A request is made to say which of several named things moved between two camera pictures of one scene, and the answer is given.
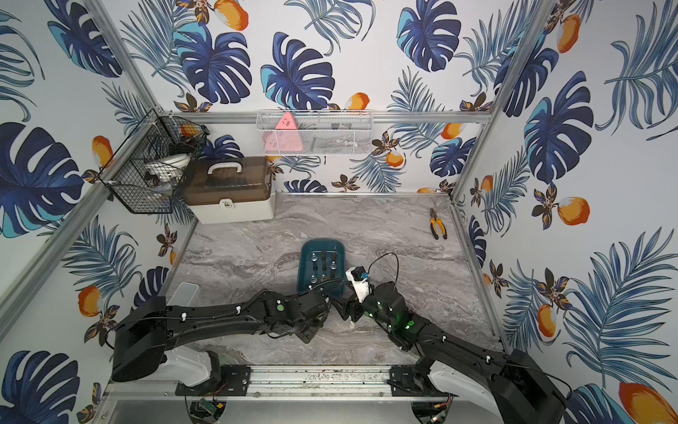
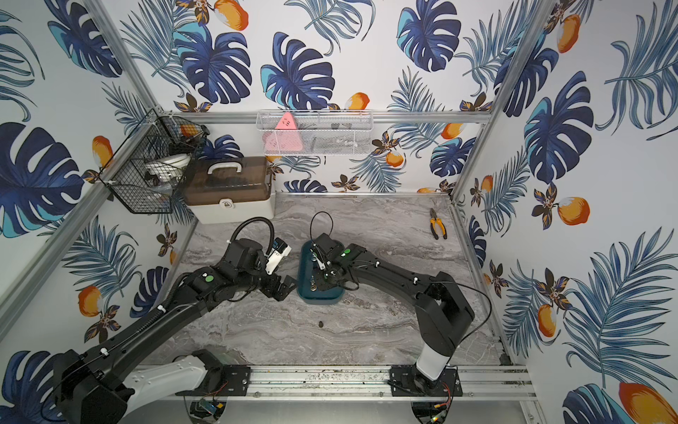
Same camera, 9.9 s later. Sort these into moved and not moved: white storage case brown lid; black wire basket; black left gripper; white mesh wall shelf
Moved: black left gripper
Not moved: white storage case brown lid; black wire basket; white mesh wall shelf
